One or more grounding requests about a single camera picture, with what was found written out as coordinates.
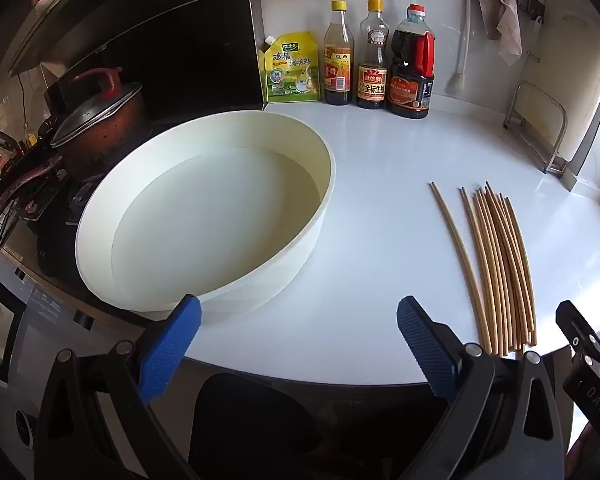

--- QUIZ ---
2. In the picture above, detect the vinegar bottle with orange label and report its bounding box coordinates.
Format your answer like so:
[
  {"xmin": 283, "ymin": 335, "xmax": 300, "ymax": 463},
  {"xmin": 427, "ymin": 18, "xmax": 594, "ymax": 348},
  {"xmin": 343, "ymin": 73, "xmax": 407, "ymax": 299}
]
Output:
[{"xmin": 323, "ymin": 0, "xmax": 355, "ymax": 107}]

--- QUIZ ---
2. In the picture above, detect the white dish brush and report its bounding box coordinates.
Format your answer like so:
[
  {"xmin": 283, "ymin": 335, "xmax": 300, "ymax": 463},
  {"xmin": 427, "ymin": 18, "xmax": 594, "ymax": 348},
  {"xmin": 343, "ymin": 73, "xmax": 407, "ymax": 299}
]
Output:
[{"xmin": 445, "ymin": 0, "xmax": 473, "ymax": 96}]

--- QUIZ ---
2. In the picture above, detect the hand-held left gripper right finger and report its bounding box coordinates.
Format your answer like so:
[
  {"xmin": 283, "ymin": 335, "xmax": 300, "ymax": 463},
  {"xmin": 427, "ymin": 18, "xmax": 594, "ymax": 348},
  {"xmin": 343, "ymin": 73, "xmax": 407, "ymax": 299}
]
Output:
[{"xmin": 396, "ymin": 295, "xmax": 567, "ymax": 480}]

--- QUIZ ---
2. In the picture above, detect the yellow seasoning pouch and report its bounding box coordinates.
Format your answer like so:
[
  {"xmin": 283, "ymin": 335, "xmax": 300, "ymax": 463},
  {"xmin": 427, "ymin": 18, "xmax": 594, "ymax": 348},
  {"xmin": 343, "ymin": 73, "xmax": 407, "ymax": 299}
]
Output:
[{"xmin": 257, "ymin": 31, "xmax": 322, "ymax": 105}]

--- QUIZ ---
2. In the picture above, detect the large red-handled soy sauce bottle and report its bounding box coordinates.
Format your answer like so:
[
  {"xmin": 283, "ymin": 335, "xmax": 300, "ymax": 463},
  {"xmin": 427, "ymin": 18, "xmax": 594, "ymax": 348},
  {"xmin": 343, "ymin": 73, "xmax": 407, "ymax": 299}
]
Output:
[{"xmin": 385, "ymin": 4, "xmax": 436, "ymax": 120}]

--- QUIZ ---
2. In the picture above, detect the range hood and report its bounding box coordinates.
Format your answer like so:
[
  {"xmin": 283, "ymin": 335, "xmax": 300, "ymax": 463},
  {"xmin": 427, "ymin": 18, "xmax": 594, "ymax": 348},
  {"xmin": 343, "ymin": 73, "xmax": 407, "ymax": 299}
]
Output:
[{"xmin": 7, "ymin": 0, "xmax": 251, "ymax": 76}]

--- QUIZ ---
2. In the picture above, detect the clear soy sauce bottle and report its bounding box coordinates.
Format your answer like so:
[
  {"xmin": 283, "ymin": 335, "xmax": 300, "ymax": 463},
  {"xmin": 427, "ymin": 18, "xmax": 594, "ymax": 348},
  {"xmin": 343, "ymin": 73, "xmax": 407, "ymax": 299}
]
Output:
[{"xmin": 356, "ymin": 0, "xmax": 391, "ymax": 110}]

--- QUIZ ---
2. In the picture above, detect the beige rag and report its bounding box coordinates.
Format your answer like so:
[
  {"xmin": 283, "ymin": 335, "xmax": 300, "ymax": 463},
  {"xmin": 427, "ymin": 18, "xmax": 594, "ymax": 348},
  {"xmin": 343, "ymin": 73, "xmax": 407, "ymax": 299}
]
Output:
[{"xmin": 478, "ymin": 0, "xmax": 523, "ymax": 66}]

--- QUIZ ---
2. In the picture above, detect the black gas stove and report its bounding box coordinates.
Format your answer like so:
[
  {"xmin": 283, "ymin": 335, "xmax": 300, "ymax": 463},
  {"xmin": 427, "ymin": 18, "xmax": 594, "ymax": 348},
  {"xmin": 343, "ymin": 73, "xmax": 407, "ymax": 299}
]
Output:
[{"xmin": 0, "ymin": 160, "xmax": 106, "ymax": 281}]

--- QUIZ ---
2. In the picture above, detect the glass pot lid red handle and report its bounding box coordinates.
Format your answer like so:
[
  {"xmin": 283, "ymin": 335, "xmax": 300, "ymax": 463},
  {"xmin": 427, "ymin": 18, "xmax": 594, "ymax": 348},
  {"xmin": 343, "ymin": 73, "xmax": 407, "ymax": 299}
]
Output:
[{"xmin": 50, "ymin": 66, "xmax": 143, "ymax": 148}]

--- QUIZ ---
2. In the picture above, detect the brown cooking pot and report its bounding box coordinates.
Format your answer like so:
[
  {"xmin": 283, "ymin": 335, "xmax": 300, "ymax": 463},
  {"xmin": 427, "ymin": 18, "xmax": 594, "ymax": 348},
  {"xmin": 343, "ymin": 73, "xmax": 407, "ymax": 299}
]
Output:
[{"xmin": 62, "ymin": 95, "xmax": 153, "ymax": 183}]

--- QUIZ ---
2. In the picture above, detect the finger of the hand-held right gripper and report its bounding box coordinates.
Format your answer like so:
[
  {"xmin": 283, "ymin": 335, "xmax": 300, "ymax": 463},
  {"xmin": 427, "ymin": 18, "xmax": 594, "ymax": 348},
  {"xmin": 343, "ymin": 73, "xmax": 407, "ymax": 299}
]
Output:
[{"xmin": 555, "ymin": 300, "xmax": 600, "ymax": 442}]

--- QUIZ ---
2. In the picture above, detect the metal cutting board rack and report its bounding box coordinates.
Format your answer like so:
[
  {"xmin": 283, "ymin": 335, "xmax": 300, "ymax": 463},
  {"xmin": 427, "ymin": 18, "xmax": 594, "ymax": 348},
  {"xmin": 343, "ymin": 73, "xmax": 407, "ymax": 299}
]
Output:
[{"xmin": 503, "ymin": 81, "xmax": 568, "ymax": 179}]

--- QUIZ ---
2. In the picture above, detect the grey built-in oven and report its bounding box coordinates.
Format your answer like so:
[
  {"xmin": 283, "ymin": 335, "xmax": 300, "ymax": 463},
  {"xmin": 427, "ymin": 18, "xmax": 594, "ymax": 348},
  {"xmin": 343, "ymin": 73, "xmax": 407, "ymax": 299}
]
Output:
[{"xmin": 0, "ymin": 260, "xmax": 86, "ymax": 461}]

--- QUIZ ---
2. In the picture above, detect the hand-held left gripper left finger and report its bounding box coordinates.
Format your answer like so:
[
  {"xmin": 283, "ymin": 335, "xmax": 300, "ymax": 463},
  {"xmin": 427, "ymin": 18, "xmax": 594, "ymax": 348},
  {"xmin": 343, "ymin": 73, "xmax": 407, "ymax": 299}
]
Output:
[{"xmin": 34, "ymin": 294, "xmax": 203, "ymax": 480}]

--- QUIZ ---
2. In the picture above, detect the pile of wooden chopsticks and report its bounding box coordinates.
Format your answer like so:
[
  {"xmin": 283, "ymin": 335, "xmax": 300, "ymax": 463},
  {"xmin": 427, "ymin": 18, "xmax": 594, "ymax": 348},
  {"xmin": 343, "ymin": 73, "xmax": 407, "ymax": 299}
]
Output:
[{"xmin": 428, "ymin": 181, "xmax": 538, "ymax": 358}]

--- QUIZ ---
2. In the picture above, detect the white cutting board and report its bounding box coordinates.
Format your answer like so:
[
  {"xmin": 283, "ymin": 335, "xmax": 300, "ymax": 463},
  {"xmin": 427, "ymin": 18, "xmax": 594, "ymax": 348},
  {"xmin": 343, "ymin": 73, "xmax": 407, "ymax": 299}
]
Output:
[{"xmin": 542, "ymin": 12, "xmax": 600, "ymax": 193}]

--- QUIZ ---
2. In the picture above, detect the white round basin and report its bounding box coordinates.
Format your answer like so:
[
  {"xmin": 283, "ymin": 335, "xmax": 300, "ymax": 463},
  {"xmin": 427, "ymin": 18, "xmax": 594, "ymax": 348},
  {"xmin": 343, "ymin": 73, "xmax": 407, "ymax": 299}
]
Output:
[{"xmin": 74, "ymin": 110, "xmax": 337, "ymax": 318}]

